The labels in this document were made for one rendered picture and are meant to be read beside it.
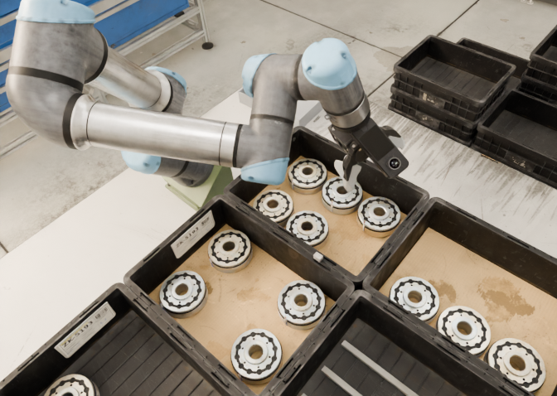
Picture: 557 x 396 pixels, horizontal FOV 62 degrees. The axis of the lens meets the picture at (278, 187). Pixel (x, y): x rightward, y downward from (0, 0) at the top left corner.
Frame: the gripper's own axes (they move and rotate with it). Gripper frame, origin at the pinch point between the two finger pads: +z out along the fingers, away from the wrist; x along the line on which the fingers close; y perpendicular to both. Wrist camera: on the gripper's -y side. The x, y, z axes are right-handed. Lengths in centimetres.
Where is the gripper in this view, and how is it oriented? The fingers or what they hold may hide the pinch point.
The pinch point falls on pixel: (378, 171)
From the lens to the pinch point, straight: 99.4
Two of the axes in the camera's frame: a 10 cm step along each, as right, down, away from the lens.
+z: 3.7, 4.3, 8.2
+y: -5.2, -6.4, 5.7
